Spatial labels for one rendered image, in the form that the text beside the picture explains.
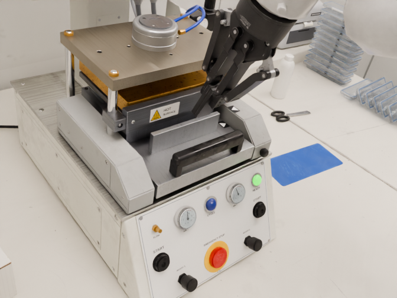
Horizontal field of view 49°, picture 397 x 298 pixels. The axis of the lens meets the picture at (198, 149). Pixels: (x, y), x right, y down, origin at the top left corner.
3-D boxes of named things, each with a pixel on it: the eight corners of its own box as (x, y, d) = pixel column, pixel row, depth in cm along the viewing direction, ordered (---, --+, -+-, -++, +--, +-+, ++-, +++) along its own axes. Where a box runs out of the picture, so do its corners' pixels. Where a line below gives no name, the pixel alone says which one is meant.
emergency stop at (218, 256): (207, 269, 82) (205, 250, 81) (223, 259, 84) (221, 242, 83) (213, 272, 81) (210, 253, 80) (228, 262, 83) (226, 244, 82)
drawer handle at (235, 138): (168, 171, 72) (171, 152, 69) (234, 145, 80) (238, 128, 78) (175, 178, 71) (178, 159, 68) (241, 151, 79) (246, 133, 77)
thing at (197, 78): (78, 75, 82) (78, 28, 76) (173, 55, 94) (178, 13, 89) (127, 123, 72) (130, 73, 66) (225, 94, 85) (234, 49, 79)
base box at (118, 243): (20, 146, 104) (12, 84, 94) (150, 109, 125) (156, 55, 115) (143, 320, 74) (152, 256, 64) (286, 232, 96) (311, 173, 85)
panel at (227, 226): (153, 312, 75) (134, 216, 69) (270, 240, 92) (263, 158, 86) (159, 318, 74) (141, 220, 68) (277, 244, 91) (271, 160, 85)
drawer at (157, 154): (72, 111, 87) (71, 77, 83) (162, 88, 100) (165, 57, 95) (155, 202, 71) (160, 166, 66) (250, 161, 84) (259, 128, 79)
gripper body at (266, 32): (234, -23, 53) (204, 32, 60) (274, 28, 50) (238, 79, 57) (275, -26, 57) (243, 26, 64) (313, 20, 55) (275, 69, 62)
